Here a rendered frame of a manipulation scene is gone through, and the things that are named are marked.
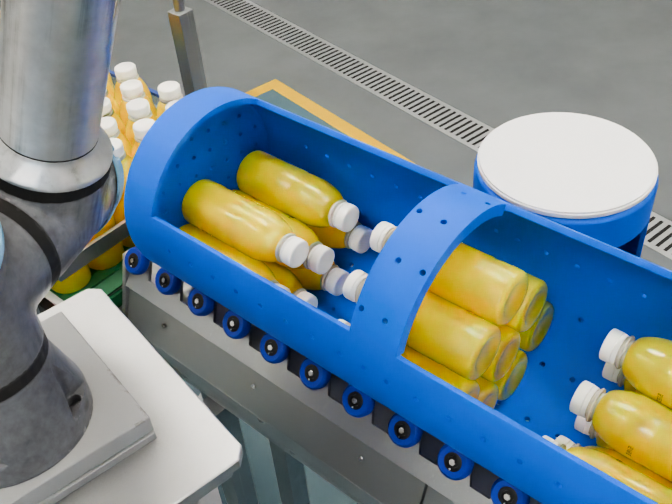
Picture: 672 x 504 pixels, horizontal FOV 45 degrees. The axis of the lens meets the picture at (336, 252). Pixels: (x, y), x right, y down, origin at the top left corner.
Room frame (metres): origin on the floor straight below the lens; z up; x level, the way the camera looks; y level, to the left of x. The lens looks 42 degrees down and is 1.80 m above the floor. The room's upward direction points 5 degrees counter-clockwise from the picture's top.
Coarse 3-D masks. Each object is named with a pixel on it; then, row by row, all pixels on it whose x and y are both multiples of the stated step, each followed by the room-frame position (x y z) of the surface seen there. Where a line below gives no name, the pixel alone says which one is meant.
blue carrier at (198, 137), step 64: (192, 128) 0.92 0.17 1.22; (256, 128) 1.07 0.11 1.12; (320, 128) 0.92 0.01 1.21; (128, 192) 0.89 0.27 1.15; (384, 192) 0.92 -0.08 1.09; (448, 192) 0.73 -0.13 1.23; (192, 256) 0.79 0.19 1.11; (384, 256) 0.65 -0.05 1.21; (448, 256) 0.64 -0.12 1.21; (512, 256) 0.78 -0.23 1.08; (576, 256) 0.71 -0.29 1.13; (256, 320) 0.72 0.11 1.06; (320, 320) 0.64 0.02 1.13; (384, 320) 0.60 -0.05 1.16; (576, 320) 0.70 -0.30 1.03; (640, 320) 0.65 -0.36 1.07; (384, 384) 0.57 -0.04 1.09; (448, 384) 0.53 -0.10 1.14; (576, 384) 0.64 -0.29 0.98; (512, 448) 0.46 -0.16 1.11
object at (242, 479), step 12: (216, 408) 0.93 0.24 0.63; (228, 420) 0.92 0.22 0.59; (240, 432) 0.94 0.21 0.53; (240, 468) 0.92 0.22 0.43; (228, 480) 0.92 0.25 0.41; (240, 480) 0.92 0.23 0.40; (252, 480) 0.94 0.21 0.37; (228, 492) 0.93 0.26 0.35; (240, 492) 0.91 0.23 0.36; (252, 492) 0.93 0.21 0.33
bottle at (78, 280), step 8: (80, 272) 0.98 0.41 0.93; (88, 272) 1.00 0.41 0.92; (64, 280) 0.97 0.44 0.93; (72, 280) 0.97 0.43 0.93; (80, 280) 0.98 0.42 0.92; (88, 280) 0.99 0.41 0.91; (56, 288) 0.97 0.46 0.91; (64, 288) 0.97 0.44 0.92; (72, 288) 0.97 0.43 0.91; (80, 288) 0.97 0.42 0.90
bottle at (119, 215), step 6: (126, 156) 1.11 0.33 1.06; (126, 162) 1.09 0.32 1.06; (126, 168) 1.09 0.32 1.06; (126, 174) 1.08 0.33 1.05; (120, 204) 1.07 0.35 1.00; (120, 210) 1.07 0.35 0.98; (114, 216) 1.07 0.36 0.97; (120, 216) 1.07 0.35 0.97; (126, 240) 1.07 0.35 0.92; (126, 246) 1.07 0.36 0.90; (132, 246) 1.07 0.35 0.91
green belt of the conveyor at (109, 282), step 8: (128, 248) 1.07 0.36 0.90; (120, 264) 1.03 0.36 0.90; (96, 272) 1.02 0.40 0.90; (104, 272) 1.02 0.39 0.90; (112, 272) 1.01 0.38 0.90; (120, 272) 1.01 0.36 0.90; (96, 280) 1.00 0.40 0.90; (104, 280) 0.99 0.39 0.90; (112, 280) 1.00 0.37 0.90; (120, 280) 1.00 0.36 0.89; (88, 288) 0.98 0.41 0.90; (96, 288) 0.98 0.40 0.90; (104, 288) 0.98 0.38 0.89; (112, 288) 0.98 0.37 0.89; (120, 288) 0.99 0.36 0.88; (64, 296) 0.96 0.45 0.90; (72, 296) 0.96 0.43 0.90; (112, 296) 0.97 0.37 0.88; (120, 296) 0.98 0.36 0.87; (120, 304) 0.98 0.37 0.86
